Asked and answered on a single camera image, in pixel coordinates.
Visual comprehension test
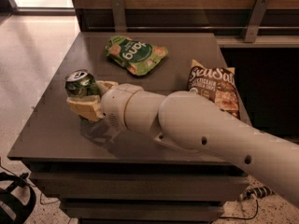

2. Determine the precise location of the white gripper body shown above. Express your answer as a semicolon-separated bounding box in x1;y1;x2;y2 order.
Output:
101;84;144;132

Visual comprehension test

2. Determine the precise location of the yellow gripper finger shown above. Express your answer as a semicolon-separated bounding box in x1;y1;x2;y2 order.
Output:
66;95;104;122
96;80;119;96

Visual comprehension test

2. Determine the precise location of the green soda can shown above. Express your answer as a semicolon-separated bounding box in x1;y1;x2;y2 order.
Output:
64;69;100;98

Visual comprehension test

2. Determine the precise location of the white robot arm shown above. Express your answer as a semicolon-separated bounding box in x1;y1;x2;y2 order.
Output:
65;81;299;205

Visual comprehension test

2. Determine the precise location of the green snack bag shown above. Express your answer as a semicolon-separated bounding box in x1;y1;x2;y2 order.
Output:
106;35;168;77

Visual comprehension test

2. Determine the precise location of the grey drawer cabinet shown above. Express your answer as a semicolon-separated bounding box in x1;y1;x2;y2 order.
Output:
8;33;249;224

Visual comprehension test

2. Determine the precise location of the yellow brown chips bag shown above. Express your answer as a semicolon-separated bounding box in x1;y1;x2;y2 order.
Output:
187;60;240;119

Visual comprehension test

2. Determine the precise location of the black white striped power strip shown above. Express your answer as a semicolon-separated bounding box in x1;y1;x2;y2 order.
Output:
239;186;275;201

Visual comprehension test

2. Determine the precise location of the left metal wall bracket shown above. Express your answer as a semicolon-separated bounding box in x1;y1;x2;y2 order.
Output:
111;0;127;32

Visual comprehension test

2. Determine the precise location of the metal wall bracket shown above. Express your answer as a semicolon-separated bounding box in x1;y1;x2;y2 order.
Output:
111;0;127;32
241;0;270;43

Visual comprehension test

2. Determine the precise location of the black bag strap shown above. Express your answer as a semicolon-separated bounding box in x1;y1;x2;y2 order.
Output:
0;171;37;224

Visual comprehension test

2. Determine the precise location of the black cable on floor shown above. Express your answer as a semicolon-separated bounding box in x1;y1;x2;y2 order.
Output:
219;198;260;221

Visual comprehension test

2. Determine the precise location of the right metal wall bracket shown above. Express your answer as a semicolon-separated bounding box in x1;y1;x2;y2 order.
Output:
241;0;270;43

